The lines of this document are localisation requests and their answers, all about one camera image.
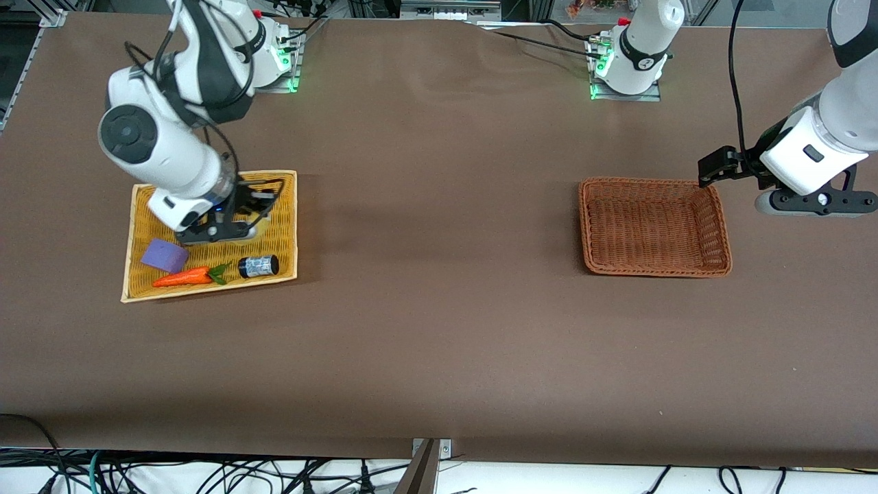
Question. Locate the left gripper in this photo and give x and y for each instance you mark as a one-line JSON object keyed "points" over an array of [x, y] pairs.
{"points": [[745, 164]]}

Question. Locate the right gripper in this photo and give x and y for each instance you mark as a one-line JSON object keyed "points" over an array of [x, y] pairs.
{"points": [[245, 199]]}

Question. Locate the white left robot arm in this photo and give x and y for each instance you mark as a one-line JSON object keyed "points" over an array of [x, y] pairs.
{"points": [[854, 103]]}

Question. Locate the yellow woven basket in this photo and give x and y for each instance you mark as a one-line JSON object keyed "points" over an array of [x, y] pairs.
{"points": [[274, 240]]}

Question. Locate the small black-capped jar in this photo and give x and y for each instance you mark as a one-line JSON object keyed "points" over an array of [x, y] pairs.
{"points": [[257, 266]]}

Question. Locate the purple foam cube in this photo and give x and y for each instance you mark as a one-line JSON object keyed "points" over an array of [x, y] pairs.
{"points": [[164, 255]]}

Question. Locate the orange toy carrot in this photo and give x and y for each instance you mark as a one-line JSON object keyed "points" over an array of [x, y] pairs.
{"points": [[182, 277]]}

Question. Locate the brown woven basket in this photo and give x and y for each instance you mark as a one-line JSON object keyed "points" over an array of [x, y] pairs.
{"points": [[651, 226]]}

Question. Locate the aluminium table edge rail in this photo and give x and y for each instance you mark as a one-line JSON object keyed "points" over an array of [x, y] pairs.
{"points": [[31, 62]]}

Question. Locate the metal table bracket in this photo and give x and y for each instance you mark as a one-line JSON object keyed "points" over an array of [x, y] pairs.
{"points": [[422, 473]]}

